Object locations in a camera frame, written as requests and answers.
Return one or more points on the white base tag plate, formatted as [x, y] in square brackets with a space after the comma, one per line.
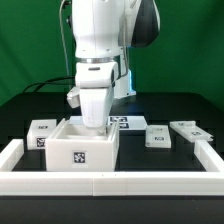
[134, 123]

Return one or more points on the small white cabinet top block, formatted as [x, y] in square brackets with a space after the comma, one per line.
[38, 131]

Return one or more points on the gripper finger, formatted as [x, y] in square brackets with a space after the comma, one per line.
[108, 128]

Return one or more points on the white U-shaped obstacle fence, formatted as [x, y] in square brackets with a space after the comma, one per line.
[208, 182]

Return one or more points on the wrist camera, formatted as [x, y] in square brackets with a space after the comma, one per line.
[73, 97]

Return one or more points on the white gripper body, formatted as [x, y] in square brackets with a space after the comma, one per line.
[96, 83]

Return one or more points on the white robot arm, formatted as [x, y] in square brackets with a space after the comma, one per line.
[103, 31]

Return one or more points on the white cabinet body box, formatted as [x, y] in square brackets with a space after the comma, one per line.
[74, 148]

